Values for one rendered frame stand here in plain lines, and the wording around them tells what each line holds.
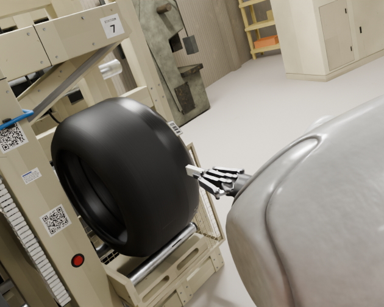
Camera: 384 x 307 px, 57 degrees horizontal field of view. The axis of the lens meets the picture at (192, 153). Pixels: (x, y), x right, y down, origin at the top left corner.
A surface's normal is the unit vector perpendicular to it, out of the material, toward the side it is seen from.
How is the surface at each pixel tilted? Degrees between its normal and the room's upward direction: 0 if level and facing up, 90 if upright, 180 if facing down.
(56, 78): 90
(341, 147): 15
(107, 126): 34
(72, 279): 90
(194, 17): 90
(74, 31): 90
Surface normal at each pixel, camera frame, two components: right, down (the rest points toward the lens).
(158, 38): 0.69, 0.06
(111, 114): 0.00, -0.77
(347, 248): -0.18, -0.08
